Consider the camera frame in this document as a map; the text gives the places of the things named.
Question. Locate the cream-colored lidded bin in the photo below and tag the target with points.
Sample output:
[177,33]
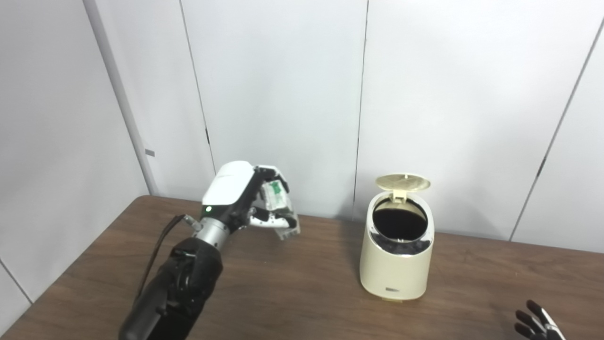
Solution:
[394,274]

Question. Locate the black wall panel clip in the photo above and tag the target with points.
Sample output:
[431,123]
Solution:
[207,136]
[541,166]

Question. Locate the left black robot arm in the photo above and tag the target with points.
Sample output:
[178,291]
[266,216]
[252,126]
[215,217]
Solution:
[184,293]

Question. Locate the green white milk carton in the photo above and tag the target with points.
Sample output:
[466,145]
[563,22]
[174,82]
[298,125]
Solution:
[274,198]

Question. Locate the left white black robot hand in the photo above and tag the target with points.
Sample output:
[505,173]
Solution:
[229,186]

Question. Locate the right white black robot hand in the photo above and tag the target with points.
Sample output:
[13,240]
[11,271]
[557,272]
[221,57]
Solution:
[542,328]

